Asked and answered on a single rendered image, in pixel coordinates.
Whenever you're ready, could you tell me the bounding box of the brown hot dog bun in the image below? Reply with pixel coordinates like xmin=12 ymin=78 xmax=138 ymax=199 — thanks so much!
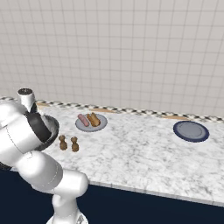
xmin=86 ymin=111 xmax=102 ymax=128

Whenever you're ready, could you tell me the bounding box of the grey plate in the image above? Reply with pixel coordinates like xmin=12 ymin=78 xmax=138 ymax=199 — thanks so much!
xmin=74 ymin=113 xmax=109 ymax=133

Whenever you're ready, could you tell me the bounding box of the pink sausage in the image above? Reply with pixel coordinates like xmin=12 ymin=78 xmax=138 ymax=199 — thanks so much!
xmin=77 ymin=113 xmax=90 ymax=128

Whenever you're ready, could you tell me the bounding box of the dark grey bowl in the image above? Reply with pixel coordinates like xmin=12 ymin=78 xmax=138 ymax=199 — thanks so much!
xmin=34 ymin=114 xmax=61 ymax=152

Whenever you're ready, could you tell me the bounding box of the blue rimmed plate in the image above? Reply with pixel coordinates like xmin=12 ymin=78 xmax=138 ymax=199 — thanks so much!
xmin=172 ymin=120 xmax=211 ymax=144

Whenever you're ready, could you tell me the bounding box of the brown wooden shaker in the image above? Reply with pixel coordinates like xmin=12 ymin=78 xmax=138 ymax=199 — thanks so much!
xmin=70 ymin=136 xmax=81 ymax=153
xmin=58 ymin=134 xmax=69 ymax=151

